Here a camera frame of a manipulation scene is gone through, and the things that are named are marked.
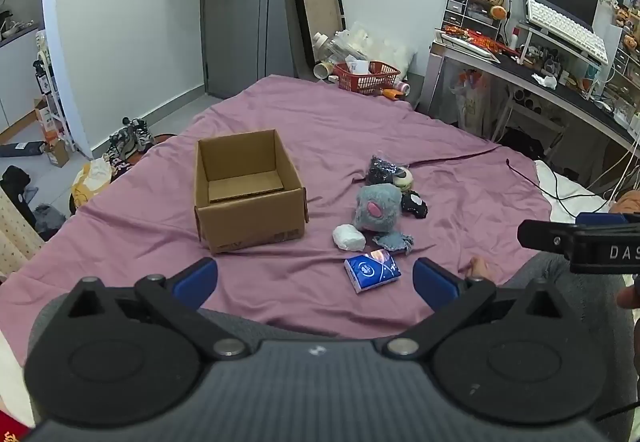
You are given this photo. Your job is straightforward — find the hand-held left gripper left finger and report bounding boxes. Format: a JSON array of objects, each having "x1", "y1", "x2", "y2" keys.
[{"x1": 49, "y1": 258, "x2": 251, "y2": 362}]

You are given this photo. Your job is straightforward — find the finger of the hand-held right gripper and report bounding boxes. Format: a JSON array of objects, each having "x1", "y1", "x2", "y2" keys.
[
  {"x1": 575, "y1": 212, "x2": 630, "y2": 226},
  {"x1": 517, "y1": 219, "x2": 577, "y2": 254}
]

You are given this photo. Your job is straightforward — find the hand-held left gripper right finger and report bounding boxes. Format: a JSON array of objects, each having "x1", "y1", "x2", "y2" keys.
[{"x1": 385, "y1": 258, "x2": 591, "y2": 362}]

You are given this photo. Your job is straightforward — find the frayed denim cloth scrap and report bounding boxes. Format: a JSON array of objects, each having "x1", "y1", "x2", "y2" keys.
[{"x1": 372, "y1": 232, "x2": 416, "y2": 255}]

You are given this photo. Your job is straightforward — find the blue tissue packet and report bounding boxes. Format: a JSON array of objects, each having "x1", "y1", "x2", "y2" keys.
[{"x1": 344, "y1": 249, "x2": 402, "y2": 294}]

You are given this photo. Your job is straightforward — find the small black plush toy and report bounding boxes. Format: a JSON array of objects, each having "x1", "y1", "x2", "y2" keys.
[{"x1": 400, "y1": 191, "x2": 428, "y2": 219}]

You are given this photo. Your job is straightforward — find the grey fluffy plush toy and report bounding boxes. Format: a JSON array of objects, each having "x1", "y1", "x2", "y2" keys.
[{"x1": 351, "y1": 184, "x2": 403, "y2": 234}]

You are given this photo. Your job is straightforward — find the white sock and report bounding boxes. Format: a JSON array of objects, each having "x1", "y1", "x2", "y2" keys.
[{"x1": 332, "y1": 223, "x2": 367, "y2": 251}]

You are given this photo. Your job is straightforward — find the black glitter plastic bag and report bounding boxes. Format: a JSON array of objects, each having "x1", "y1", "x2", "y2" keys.
[{"x1": 364, "y1": 154, "x2": 408, "y2": 187}]

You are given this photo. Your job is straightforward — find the person's right hand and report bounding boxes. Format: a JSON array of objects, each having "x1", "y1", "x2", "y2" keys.
[{"x1": 610, "y1": 189, "x2": 640, "y2": 310}]

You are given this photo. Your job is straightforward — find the person's grey pants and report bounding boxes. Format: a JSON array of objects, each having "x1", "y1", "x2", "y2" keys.
[{"x1": 27, "y1": 252, "x2": 640, "y2": 442}]

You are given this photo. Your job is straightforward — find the white bedding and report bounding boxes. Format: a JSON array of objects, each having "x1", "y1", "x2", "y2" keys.
[{"x1": 532, "y1": 159, "x2": 617, "y2": 223}]

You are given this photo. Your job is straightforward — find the white desk with dark top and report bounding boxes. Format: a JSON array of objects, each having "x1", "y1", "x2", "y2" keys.
[{"x1": 420, "y1": 29, "x2": 640, "y2": 183}]

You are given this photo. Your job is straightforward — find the yellow white bag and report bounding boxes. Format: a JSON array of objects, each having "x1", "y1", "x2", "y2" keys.
[{"x1": 70, "y1": 157, "x2": 113, "y2": 208}]

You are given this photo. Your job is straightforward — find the hanging clear shopping bag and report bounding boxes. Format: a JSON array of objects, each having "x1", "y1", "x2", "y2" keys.
[{"x1": 452, "y1": 69, "x2": 501, "y2": 138}]

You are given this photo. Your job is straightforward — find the pair of patterned sneakers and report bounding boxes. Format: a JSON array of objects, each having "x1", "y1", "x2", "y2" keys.
[{"x1": 104, "y1": 118, "x2": 157, "y2": 169}]

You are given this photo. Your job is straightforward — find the small cardboard box on floor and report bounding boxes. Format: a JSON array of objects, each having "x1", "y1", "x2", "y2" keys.
[{"x1": 44, "y1": 137, "x2": 71, "y2": 168}]

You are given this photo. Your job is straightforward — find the white keyboard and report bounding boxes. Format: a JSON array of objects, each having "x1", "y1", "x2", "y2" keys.
[{"x1": 525, "y1": 0, "x2": 610, "y2": 67}]

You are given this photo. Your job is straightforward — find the dark clothes on floor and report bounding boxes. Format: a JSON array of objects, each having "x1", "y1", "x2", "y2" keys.
[{"x1": 0, "y1": 166, "x2": 33, "y2": 204}]

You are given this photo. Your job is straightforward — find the red plastic basket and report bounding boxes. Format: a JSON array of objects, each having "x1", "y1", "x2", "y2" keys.
[{"x1": 332, "y1": 61, "x2": 402, "y2": 95}]

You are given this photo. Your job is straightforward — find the grey drawer organizer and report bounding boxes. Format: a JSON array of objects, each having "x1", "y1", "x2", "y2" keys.
[{"x1": 442, "y1": 0, "x2": 506, "y2": 35}]

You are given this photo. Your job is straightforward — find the pile of clear plastic bags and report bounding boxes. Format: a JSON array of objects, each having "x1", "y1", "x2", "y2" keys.
[{"x1": 330, "y1": 22, "x2": 418, "y2": 75}]

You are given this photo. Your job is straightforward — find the white storage rack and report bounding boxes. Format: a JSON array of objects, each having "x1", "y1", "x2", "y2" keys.
[{"x1": 32, "y1": 29, "x2": 76, "y2": 153}]

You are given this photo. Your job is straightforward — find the clear jar with white lid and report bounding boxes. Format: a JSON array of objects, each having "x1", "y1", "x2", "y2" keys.
[{"x1": 312, "y1": 32, "x2": 341, "y2": 64}]

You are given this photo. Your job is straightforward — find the grey door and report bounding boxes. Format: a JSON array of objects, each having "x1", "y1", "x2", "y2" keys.
[{"x1": 200, "y1": 0, "x2": 326, "y2": 100}]

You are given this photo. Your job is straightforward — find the black framed cork board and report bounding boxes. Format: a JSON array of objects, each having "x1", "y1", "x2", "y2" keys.
[{"x1": 282, "y1": 0, "x2": 347, "y2": 80}]

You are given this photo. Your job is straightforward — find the black cable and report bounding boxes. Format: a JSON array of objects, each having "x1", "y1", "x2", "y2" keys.
[{"x1": 505, "y1": 159, "x2": 616, "y2": 223}]

